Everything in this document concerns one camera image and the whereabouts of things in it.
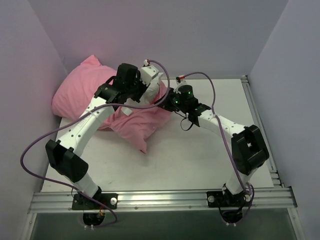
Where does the white pillow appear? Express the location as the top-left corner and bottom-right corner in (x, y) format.
(125, 72), (164, 107)

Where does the pink floral pillowcase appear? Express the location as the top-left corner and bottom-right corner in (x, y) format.
(51, 54), (172, 154)

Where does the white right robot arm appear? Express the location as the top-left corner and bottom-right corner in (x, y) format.
(160, 84), (270, 207)

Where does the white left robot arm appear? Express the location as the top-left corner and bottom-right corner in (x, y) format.
(45, 63), (155, 210)

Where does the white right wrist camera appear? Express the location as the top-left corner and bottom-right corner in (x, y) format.
(174, 75), (187, 93)

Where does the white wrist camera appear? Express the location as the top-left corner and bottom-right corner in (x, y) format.
(174, 75), (187, 93)
(139, 59), (159, 86)

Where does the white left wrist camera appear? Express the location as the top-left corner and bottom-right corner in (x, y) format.
(139, 59), (159, 86)

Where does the black short right cable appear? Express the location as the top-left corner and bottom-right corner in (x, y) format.
(180, 116), (196, 131)

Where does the aluminium back rail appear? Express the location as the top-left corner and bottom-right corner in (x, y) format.
(159, 74), (248, 81)

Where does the aluminium rail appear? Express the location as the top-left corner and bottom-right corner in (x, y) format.
(241, 76), (286, 188)
(28, 187), (297, 214)
(159, 74), (248, 81)

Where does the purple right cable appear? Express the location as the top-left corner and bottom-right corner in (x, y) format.
(183, 72), (255, 216)

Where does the purple cable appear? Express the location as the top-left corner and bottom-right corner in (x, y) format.
(183, 72), (255, 216)
(19, 59), (171, 228)

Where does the aluminium right side rail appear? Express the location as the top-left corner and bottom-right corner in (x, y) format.
(241, 76), (286, 188)

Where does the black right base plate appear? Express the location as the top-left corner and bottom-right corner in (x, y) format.
(206, 189), (252, 226)

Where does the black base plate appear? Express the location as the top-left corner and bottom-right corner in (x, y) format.
(206, 189), (252, 226)
(71, 188), (119, 229)

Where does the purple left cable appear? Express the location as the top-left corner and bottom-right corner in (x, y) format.
(19, 59), (171, 228)

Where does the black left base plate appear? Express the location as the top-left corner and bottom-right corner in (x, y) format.
(71, 188), (119, 229)

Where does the aluminium front rail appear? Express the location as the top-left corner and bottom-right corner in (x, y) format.
(28, 187), (297, 214)

